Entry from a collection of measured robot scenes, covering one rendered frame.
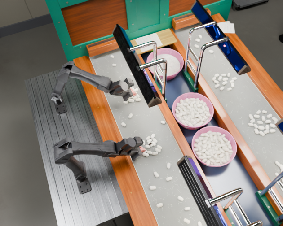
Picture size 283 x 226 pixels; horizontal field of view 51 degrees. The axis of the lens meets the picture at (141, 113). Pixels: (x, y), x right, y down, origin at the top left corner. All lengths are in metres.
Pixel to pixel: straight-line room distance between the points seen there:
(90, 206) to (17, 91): 1.78
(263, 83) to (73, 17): 1.34
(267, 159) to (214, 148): 0.31
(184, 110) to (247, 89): 0.47
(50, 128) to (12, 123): 1.02
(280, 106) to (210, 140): 0.52
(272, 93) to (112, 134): 1.09
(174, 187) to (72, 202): 0.60
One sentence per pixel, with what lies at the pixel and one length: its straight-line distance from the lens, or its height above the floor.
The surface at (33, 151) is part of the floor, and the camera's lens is 2.86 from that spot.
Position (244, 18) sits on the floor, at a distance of 3.81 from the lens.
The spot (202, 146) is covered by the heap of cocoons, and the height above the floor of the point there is 0.73.
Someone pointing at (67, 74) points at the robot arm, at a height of 1.09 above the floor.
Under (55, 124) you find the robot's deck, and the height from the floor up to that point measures 0.67.
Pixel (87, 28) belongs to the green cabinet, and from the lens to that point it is 2.15.
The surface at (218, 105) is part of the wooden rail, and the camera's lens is 2.00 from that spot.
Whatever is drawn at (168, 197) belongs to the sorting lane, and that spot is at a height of 0.74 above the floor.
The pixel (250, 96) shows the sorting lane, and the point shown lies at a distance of 2.13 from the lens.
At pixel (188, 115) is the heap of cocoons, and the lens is 1.97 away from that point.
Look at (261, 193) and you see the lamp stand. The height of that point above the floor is 0.75.
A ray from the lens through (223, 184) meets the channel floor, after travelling 1.87.
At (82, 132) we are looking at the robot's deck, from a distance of 2.03.
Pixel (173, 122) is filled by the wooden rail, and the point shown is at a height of 0.76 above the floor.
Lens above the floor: 2.41
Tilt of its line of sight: 59 degrees down
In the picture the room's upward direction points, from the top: 4 degrees counter-clockwise
